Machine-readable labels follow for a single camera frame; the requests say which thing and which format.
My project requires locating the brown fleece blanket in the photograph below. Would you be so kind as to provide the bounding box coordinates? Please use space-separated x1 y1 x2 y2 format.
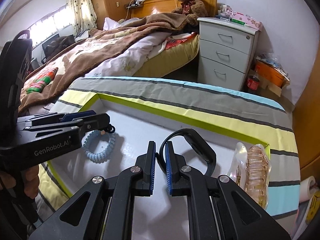
18 13 187 113

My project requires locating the black wristband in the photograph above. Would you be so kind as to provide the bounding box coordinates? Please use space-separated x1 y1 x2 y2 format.
156 128 216 177

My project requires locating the light blue spiral hair tie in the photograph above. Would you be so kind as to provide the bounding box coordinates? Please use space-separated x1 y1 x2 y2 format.
82 129 117 164

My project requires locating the striped tablecloth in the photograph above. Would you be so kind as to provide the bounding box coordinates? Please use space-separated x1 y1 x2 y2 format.
41 77 300 231

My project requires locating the orange storage box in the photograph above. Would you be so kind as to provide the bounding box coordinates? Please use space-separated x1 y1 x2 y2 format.
254 54 290 97

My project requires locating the red green plaid cushion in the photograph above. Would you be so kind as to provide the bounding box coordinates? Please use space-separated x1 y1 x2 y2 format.
25 67 59 94

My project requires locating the brown teddy bear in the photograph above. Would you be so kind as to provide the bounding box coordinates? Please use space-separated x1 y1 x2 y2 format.
172 0 208 26

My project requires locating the white paper roll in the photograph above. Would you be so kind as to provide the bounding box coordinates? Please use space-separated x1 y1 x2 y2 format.
299 176 318 203

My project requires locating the yellow mattress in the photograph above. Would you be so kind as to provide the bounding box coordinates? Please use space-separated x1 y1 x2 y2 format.
133 34 199 78

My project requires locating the patterned window curtain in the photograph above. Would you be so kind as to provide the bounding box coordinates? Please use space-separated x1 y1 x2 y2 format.
67 0 97 37

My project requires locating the lime green shallow box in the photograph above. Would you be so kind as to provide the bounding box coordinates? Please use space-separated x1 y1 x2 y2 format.
46 92 271 240

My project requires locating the person's left hand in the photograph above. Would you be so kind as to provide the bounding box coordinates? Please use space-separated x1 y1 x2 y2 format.
1 165 40 199

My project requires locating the wooden door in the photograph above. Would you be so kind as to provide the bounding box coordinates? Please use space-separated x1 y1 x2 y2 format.
292 54 319 180

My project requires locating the grey drawer nightstand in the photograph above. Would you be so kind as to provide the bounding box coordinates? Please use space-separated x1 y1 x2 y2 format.
197 17 259 90

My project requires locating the black small hair clip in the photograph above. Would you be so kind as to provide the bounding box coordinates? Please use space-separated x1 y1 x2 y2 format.
100 124 116 135

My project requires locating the red cola bottle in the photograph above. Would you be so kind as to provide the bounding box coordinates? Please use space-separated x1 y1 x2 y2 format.
247 70 260 92

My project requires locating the wooden headboard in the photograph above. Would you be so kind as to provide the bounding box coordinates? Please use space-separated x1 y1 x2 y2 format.
130 0 217 18

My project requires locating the rose gold claw hair clip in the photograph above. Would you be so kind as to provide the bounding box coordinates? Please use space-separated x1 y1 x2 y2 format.
227 142 271 209

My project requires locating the pink floral box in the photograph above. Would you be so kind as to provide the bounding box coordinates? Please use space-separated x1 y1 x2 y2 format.
231 12 263 31

